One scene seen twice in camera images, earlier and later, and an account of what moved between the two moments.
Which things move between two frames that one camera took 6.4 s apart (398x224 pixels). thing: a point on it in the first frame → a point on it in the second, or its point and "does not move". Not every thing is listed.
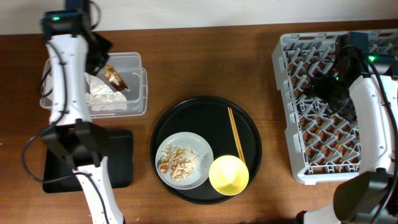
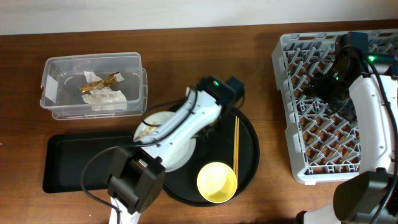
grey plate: x=183 y=160 → x=150 y=124
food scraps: x=181 y=162 → x=147 y=130
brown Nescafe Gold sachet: x=115 y=78 → x=87 y=88
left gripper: x=97 y=65 → x=219 y=130
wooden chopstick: x=234 y=133 → x=235 y=147
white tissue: x=101 y=98 does not move
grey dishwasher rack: x=325 y=142 does not move
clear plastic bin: x=119 y=89 does not move
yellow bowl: x=229 y=175 → x=217 y=182
